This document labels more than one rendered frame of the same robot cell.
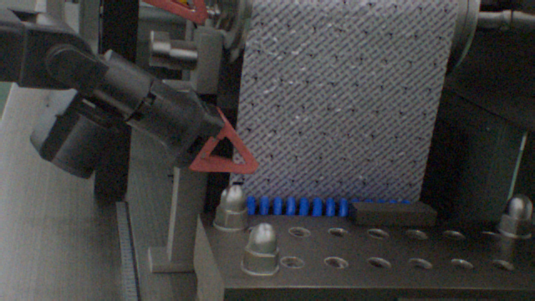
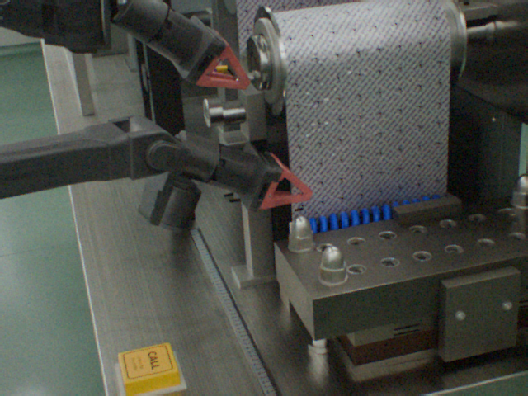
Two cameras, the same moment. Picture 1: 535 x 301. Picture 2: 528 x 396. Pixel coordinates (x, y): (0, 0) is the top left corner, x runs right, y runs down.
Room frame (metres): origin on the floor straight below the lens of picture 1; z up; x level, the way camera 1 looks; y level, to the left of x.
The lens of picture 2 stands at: (-0.27, 0.05, 1.56)
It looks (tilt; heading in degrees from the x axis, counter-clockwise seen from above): 25 degrees down; 2
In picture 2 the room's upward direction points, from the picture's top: 4 degrees counter-clockwise
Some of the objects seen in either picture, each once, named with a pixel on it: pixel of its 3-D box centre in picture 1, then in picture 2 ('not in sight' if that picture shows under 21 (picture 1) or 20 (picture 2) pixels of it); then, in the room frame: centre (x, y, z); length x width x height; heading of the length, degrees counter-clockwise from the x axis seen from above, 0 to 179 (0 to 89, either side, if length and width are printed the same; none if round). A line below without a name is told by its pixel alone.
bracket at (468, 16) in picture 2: not in sight; (470, 8); (0.92, -0.23, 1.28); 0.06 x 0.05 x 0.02; 106
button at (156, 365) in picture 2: not in sight; (148, 369); (0.62, 0.24, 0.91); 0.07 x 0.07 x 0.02; 16
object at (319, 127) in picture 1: (335, 138); (370, 157); (0.82, -0.08, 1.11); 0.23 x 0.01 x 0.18; 106
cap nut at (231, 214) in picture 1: (232, 205); (300, 231); (0.71, 0.03, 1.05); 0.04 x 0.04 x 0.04
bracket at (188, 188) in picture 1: (181, 152); (245, 188); (0.86, 0.10, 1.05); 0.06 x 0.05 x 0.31; 106
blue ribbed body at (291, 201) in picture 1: (332, 212); (378, 217); (0.80, -0.08, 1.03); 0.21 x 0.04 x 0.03; 106
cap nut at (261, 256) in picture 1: (262, 246); (332, 262); (0.63, -0.01, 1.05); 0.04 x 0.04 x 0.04
